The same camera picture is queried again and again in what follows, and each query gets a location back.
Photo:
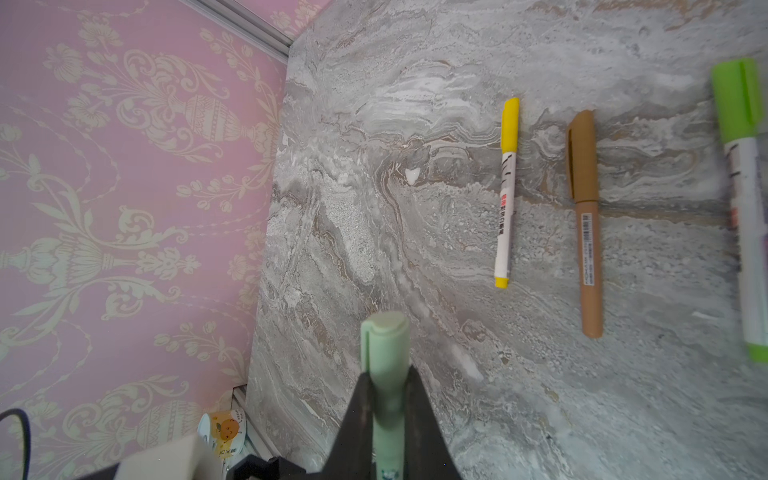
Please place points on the aluminium front rail frame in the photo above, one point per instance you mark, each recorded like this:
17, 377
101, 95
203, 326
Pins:
257, 441

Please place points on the white pen yellow tip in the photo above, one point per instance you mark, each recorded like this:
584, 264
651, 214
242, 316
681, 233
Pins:
506, 208

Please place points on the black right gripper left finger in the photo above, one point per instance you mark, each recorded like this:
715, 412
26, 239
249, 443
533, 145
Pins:
351, 454

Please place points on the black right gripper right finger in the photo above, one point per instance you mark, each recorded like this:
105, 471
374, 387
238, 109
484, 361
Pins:
426, 453

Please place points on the pale green pen dark tip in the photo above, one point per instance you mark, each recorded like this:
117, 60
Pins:
389, 447

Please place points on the yellow pen cap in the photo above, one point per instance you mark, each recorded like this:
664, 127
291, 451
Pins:
510, 126

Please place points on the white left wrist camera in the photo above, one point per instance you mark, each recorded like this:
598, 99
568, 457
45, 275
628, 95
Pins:
188, 458

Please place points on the aluminium left corner post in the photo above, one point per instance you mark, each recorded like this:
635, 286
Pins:
237, 19

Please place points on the white green pen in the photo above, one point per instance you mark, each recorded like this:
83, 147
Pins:
748, 217

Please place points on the pale green pen cap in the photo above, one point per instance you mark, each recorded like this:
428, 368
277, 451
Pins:
385, 356

